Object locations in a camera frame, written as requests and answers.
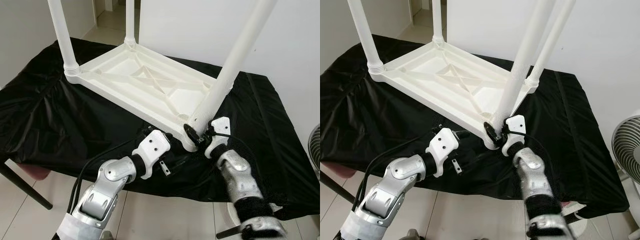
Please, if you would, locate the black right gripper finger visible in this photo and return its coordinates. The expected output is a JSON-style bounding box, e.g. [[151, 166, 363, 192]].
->
[[184, 123, 201, 146], [484, 122, 500, 145]]

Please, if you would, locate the black table cloth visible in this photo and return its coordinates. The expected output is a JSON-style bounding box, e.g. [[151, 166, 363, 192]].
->
[[0, 37, 321, 221], [320, 34, 630, 220]]

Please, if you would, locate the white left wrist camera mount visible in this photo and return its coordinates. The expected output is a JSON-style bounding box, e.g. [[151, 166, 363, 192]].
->
[[131, 130, 171, 180], [426, 127, 460, 178]]

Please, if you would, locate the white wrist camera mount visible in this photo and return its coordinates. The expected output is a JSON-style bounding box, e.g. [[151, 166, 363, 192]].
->
[[501, 115, 527, 156], [204, 117, 231, 158], [131, 130, 171, 180], [426, 127, 460, 178]]

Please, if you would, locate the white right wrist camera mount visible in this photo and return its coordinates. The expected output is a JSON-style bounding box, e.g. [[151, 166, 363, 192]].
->
[[501, 115, 527, 156], [204, 117, 231, 158]]

